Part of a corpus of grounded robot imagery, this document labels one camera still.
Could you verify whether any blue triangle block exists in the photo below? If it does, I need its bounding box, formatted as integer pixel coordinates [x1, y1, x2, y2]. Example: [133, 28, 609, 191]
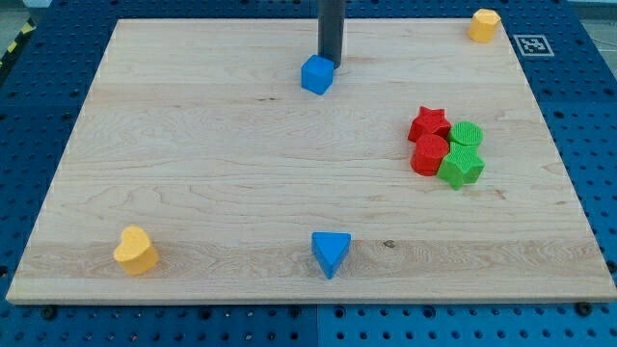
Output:
[311, 231, 352, 280]

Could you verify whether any blue cube block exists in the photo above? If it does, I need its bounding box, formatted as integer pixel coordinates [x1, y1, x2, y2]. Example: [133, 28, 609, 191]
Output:
[301, 55, 334, 94]

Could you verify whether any light wooden board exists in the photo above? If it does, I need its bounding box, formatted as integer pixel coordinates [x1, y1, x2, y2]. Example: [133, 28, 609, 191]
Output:
[7, 18, 616, 305]

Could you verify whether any red cylinder block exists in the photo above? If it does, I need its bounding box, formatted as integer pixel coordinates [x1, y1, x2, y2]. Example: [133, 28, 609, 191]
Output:
[411, 134, 449, 176]

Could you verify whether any red star block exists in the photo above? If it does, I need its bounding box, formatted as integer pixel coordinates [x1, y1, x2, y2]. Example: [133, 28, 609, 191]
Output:
[408, 106, 451, 142]

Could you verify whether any green star block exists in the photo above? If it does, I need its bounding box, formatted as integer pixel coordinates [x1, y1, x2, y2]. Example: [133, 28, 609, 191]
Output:
[437, 142, 485, 190]

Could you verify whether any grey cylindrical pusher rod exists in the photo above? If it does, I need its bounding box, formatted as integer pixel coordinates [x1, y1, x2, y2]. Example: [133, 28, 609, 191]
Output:
[317, 0, 345, 69]

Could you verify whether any green cylinder block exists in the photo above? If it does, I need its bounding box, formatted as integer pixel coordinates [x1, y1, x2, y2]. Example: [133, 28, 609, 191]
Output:
[448, 121, 483, 147]

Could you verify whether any yellow heart block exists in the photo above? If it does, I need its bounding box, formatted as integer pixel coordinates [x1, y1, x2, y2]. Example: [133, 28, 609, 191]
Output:
[113, 226, 160, 276]

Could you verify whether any yellow hexagon block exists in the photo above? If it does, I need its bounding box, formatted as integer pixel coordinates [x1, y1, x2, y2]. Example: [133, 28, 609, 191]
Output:
[468, 9, 501, 43]

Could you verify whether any white fiducial marker tag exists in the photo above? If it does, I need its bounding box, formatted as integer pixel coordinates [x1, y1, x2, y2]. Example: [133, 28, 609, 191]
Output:
[513, 34, 554, 57]

